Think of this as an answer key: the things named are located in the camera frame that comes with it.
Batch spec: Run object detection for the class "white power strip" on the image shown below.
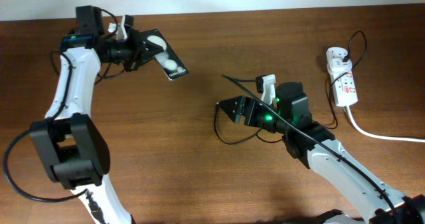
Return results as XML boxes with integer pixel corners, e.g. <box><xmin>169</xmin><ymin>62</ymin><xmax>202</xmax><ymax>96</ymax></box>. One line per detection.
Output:
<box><xmin>326</xmin><ymin>47</ymin><xmax>358</xmax><ymax>107</ymax></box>

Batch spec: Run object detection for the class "white power strip cord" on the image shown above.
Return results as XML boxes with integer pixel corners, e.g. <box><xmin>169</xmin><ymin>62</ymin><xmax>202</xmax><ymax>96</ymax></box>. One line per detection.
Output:
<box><xmin>343</xmin><ymin>105</ymin><xmax>425</xmax><ymax>144</ymax></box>

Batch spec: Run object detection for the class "black charging cable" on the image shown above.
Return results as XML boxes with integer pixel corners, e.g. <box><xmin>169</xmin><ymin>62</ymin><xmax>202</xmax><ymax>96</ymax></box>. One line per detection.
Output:
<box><xmin>213</xmin><ymin>31</ymin><xmax>368</xmax><ymax>146</ymax></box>

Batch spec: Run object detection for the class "black smartphone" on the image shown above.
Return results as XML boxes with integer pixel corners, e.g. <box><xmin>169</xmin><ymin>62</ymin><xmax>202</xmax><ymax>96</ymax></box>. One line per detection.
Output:
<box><xmin>143</xmin><ymin>29</ymin><xmax>189</xmax><ymax>80</ymax></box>

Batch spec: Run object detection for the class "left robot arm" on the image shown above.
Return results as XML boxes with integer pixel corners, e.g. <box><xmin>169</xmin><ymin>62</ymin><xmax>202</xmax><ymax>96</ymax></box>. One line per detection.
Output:
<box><xmin>30</xmin><ymin>5</ymin><xmax>167</xmax><ymax>223</ymax></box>

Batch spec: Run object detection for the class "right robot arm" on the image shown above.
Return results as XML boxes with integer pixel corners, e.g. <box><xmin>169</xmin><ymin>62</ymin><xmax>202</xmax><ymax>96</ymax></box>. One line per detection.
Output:
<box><xmin>216</xmin><ymin>82</ymin><xmax>424</xmax><ymax>223</ymax></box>

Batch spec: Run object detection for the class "white charger plug adapter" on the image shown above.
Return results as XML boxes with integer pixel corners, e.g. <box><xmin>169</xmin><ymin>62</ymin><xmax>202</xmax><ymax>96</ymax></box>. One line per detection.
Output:
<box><xmin>329</xmin><ymin>58</ymin><xmax>352</xmax><ymax>74</ymax></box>

